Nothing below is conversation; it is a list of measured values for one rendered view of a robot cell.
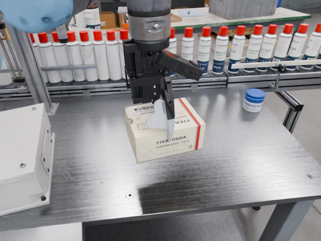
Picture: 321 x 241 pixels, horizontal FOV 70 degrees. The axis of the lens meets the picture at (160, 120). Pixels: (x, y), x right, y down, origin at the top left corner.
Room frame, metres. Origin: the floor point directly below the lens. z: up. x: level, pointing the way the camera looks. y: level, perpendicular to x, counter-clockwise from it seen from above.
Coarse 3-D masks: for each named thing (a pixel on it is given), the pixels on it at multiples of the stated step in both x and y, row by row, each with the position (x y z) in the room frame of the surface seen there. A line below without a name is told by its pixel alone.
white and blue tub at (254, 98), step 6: (246, 90) 0.79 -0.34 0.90; (252, 90) 0.79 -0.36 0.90; (258, 90) 0.79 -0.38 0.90; (246, 96) 0.77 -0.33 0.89; (252, 96) 0.75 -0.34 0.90; (258, 96) 0.75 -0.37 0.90; (264, 96) 0.75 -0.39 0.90; (246, 102) 0.76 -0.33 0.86; (252, 102) 0.75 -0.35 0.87; (258, 102) 0.74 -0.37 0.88; (246, 108) 0.76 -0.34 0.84; (252, 108) 0.75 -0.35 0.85; (258, 108) 0.75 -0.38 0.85
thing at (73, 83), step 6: (210, 72) 1.01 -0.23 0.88; (174, 78) 0.94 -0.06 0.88; (180, 78) 0.94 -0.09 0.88; (186, 78) 0.94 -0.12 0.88; (12, 84) 0.89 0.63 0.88; (48, 84) 0.89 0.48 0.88; (54, 84) 0.89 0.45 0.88; (60, 84) 0.89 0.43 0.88; (66, 84) 0.89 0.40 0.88; (72, 84) 0.89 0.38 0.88; (78, 84) 0.89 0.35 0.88; (84, 84) 0.89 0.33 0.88; (90, 84) 0.89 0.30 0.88
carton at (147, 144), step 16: (128, 112) 0.45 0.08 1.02; (144, 112) 0.45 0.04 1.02; (176, 112) 0.45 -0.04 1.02; (192, 112) 0.46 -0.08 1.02; (128, 128) 0.44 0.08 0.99; (144, 128) 0.39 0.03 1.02; (176, 128) 0.39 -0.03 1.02; (192, 128) 0.40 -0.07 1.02; (144, 144) 0.37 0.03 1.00; (160, 144) 0.38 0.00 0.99; (176, 144) 0.39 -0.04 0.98; (192, 144) 0.40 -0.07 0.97; (144, 160) 0.37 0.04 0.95
